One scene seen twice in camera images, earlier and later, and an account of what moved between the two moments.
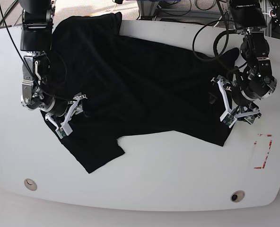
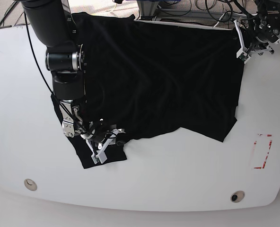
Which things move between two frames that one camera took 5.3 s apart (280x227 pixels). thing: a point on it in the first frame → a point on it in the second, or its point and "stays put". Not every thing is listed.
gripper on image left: x=64 y=112 → x=100 y=137
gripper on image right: x=247 y=113 → x=256 y=38
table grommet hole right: x=237 y=196 stays put
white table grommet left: x=30 y=184 stays put
